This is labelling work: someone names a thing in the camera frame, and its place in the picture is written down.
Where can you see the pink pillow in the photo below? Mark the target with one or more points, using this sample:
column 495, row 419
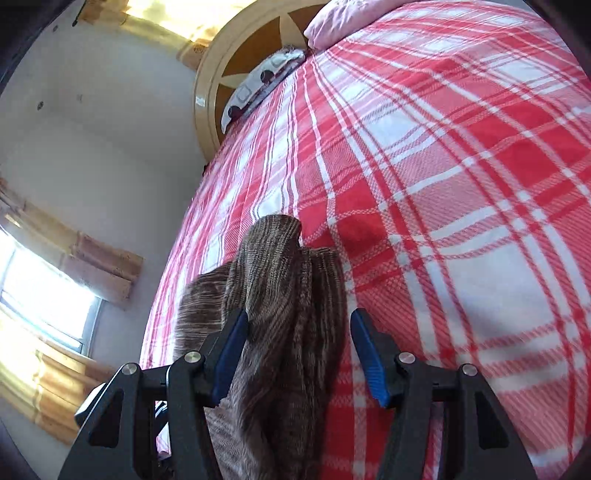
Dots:
column 341, row 18

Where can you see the window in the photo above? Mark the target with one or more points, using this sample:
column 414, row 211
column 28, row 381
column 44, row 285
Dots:
column 41, row 295

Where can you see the brown knit sweater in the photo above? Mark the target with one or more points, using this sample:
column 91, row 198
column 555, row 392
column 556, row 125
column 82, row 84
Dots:
column 281, row 323

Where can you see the cream wooden headboard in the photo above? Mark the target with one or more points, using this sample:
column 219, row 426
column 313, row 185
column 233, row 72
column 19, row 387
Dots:
column 258, row 50

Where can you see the red plaid blanket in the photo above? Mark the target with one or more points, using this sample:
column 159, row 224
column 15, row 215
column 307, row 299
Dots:
column 461, row 184

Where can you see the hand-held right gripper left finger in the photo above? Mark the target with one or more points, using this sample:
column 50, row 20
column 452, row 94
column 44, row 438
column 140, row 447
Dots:
column 231, row 355

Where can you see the white patterned pillow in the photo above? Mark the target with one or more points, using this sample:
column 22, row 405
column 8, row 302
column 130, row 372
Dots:
column 249, row 87

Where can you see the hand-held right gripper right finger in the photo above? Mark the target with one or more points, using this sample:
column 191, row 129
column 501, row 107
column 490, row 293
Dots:
column 369, row 355

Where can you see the yellow curtain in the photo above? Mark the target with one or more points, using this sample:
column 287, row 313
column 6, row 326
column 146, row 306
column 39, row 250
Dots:
column 92, row 263
column 46, row 392
column 175, row 23

